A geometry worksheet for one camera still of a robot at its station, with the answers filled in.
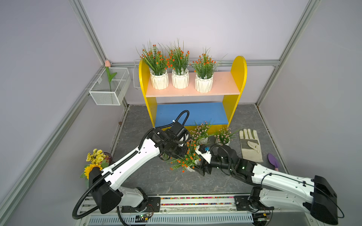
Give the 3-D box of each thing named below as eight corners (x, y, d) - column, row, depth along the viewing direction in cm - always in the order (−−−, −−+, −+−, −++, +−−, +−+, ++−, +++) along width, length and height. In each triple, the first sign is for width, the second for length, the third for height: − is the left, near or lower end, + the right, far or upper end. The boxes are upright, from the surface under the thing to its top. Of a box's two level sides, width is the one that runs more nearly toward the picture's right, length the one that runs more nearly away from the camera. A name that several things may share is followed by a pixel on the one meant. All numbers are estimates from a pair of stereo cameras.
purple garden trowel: (275, 171, 87) (277, 170, 85) (265, 155, 94) (267, 153, 92) (280, 170, 87) (282, 169, 85) (269, 154, 94) (271, 152, 92)
